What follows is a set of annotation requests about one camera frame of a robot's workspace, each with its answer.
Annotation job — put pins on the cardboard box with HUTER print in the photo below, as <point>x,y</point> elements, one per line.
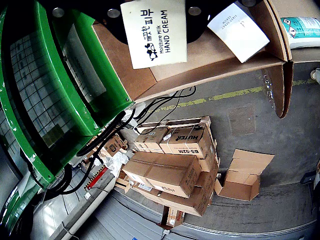
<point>187,140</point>

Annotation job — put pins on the cardboard box with back flap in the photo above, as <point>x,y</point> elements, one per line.
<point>200,67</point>

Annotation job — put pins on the plain open cardboard box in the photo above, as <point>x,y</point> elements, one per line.
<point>300,7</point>

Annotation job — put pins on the long cardboard box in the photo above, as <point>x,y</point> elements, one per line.
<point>162,172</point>

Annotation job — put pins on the flat cardboard sheet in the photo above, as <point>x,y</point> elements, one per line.
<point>240,185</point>

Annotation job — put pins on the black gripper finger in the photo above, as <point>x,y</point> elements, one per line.
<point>112,25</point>
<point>197,22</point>

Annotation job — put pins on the cow print hand cream box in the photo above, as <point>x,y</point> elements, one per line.
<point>155,37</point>

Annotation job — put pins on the crumpled clear plastic wrap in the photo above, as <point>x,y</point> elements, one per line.
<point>115,162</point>

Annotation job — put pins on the black corrugated conduit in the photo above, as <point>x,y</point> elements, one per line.
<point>105,133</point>

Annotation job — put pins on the green metal machine housing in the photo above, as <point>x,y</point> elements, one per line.
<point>62,112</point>

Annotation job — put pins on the small taped cardboard box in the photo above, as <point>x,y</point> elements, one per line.
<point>150,138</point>

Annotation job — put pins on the small box with red print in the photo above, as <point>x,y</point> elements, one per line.
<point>172,217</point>

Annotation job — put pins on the white plastic bottle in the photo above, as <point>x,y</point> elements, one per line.
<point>302,32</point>

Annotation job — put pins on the small printed cardboard box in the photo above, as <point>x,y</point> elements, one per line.
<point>113,146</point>

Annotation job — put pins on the red strip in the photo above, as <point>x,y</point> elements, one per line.
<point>96,178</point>

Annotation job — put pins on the large flat cardboard box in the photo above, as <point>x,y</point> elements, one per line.
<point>200,200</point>

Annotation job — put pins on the slim white serum box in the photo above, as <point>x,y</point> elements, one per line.
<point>237,32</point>

